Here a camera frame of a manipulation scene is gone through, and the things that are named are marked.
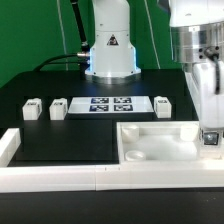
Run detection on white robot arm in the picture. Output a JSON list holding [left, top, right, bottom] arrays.
[[85, 0, 224, 130]]

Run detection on white marker base plate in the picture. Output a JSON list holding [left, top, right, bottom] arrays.
[[68, 96, 153, 114]]

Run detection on white U-shaped obstacle fence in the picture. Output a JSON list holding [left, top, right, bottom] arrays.
[[0, 128, 224, 193]]

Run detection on white hanging cable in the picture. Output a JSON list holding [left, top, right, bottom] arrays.
[[57, 0, 69, 72]]

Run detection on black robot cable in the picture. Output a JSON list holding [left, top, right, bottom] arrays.
[[33, 0, 92, 72]]

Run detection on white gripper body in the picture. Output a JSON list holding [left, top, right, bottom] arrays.
[[185, 62, 224, 130]]

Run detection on white square tabletop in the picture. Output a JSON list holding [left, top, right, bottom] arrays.
[[116, 121, 224, 168]]

